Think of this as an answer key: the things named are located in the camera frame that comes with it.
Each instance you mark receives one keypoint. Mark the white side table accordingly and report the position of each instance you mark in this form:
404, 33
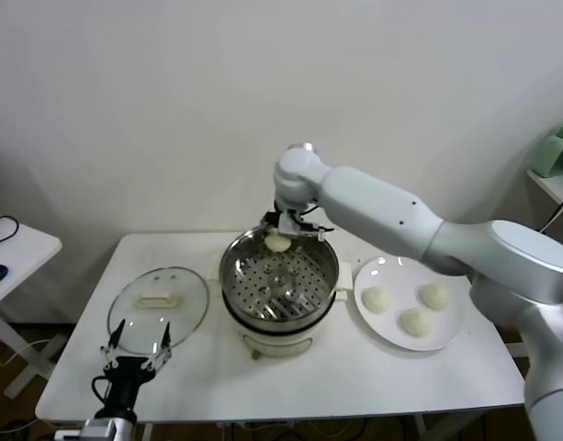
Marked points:
28, 248

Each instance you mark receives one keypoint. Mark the stainless steel steamer basket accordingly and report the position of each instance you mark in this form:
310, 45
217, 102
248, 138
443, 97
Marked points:
281, 285

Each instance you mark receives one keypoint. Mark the glass pot lid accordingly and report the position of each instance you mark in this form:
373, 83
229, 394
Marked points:
157, 301

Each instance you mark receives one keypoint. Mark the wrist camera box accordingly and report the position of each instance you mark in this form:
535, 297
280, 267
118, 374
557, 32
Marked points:
290, 225
93, 431

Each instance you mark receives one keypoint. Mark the white round plate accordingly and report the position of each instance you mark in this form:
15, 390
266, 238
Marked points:
400, 275

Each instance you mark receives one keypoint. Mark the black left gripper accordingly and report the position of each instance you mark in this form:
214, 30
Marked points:
125, 374

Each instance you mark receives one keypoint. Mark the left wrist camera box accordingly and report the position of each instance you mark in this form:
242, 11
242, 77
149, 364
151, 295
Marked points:
93, 431

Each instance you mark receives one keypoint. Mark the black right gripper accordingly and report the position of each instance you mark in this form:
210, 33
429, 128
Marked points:
273, 218

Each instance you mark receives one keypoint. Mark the green appliance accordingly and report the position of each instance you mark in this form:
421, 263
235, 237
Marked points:
549, 156

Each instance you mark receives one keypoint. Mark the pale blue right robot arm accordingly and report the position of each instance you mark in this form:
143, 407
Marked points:
400, 216

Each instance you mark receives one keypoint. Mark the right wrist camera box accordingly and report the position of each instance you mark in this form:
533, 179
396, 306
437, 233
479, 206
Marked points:
290, 225

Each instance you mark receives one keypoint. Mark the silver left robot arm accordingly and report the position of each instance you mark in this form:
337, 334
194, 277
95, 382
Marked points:
125, 429

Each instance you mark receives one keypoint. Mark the white steamed baozi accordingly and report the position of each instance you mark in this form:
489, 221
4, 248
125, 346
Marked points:
415, 323
435, 296
277, 242
377, 301

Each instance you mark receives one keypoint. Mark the white desk with legs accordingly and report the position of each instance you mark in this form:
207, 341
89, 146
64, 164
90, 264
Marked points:
554, 186

